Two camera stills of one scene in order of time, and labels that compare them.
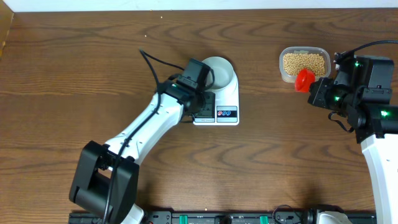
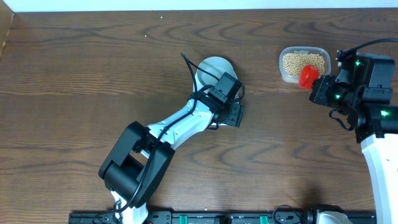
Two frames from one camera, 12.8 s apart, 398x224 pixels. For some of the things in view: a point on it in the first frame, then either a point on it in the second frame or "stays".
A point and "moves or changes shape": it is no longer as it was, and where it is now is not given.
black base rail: [220, 217] stays
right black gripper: [318, 89] stays
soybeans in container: [292, 63] stays
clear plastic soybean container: [293, 59] stays
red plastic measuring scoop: [304, 77] moves or changes shape
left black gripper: [208, 104] to [236, 116]
